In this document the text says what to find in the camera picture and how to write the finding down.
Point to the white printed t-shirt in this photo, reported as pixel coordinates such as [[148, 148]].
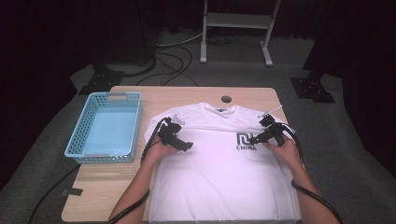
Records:
[[218, 177]]

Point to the light blue plastic basket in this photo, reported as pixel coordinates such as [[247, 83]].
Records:
[[109, 130]]

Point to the dark round table grommet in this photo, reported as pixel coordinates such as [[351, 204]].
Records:
[[226, 99]]

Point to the dark tape strip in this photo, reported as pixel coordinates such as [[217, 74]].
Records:
[[72, 191]]

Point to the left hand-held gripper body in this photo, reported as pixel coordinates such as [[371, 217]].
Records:
[[168, 133]]

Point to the person's left hand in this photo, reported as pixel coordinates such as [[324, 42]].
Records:
[[157, 154]]

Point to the white metal stand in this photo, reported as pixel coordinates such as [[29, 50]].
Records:
[[236, 20]]

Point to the black stand base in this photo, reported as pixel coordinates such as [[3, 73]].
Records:
[[102, 79], [311, 90]]

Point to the person's right hand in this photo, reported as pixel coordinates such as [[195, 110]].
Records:
[[288, 154]]

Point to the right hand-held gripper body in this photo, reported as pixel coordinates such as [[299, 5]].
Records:
[[275, 130]]

